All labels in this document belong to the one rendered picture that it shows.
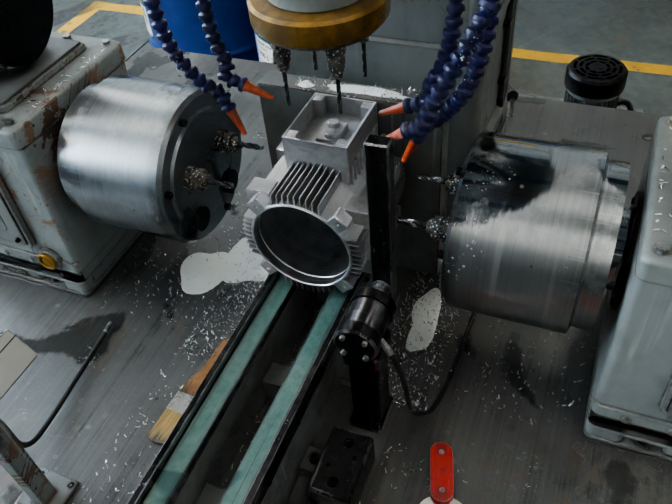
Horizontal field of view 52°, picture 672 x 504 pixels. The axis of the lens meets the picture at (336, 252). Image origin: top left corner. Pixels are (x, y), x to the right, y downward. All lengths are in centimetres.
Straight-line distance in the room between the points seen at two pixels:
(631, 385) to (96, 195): 81
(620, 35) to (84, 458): 320
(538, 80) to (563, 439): 244
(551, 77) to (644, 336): 255
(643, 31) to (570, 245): 301
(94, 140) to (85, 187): 8
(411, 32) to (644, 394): 62
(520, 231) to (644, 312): 17
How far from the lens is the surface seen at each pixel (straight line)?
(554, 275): 86
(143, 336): 123
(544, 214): 86
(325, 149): 96
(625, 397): 99
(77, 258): 128
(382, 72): 116
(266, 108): 113
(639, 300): 85
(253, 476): 90
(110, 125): 109
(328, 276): 104
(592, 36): 372
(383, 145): 77
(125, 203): 109
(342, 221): 92
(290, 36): 85
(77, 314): 131
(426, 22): 110
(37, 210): 123
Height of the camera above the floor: 170
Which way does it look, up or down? 45 degrees down
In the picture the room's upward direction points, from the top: 6 degrees counter-clockwise
